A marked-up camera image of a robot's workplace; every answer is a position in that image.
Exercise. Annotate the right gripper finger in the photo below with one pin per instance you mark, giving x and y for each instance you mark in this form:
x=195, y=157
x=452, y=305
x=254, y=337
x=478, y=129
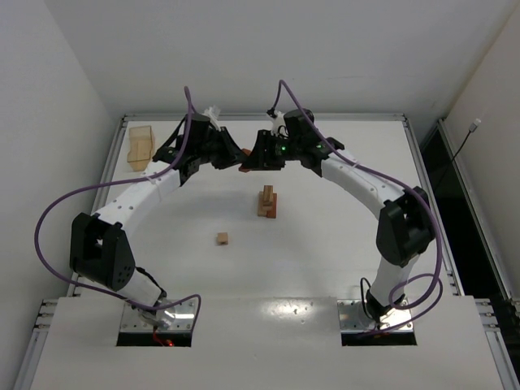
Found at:
x=259, y=150
x=263, y=166

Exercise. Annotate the grooved light wood block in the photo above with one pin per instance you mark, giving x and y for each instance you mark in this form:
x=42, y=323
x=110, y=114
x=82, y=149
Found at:
x=267, y=196

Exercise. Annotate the long light wood block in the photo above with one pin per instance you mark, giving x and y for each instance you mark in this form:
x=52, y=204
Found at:
x=261, y=212

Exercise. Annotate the metal base plate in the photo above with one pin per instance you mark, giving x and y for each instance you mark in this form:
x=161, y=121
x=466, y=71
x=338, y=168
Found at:
x=353, y=319
x=177, y=319

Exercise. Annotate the dark brown L block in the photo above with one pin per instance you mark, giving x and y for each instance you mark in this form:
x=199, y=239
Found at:
x=245, y=153

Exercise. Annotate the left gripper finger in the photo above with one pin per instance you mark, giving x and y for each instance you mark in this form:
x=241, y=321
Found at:
x=221, y=164
x=229, y=148

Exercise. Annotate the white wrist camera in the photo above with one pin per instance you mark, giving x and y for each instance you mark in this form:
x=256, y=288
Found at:
x=277, y=119
x=212, y=113

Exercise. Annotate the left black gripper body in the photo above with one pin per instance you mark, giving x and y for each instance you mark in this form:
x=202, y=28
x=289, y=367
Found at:
x=222, y=147

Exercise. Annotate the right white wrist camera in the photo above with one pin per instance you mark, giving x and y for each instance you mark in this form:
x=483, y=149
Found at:
x=277, y=119

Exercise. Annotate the long reddish wood block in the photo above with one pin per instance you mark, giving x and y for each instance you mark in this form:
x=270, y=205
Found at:
x=272, y=212

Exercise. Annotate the pale wooden cube block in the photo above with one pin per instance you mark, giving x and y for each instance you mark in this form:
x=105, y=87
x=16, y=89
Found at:
x=222, y=238

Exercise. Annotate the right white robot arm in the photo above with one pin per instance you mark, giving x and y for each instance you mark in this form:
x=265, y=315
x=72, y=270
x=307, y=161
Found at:
x=404, y=230

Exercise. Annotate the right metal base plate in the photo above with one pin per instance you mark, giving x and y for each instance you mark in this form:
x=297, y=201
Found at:
x=353, y=319

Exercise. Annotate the transparent orange plastic box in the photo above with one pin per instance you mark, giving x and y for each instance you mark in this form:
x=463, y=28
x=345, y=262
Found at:
x=142, y=147

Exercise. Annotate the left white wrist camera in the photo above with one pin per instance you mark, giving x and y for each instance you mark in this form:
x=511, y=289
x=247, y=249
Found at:
x=212, y=113

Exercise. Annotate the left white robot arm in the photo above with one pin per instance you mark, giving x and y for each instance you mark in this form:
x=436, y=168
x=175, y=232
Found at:
x=100, y=248

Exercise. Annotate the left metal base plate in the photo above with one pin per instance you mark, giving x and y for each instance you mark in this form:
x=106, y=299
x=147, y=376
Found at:
x=177, y=319

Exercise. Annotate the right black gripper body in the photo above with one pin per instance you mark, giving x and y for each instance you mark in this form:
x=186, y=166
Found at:
x=262, y=150

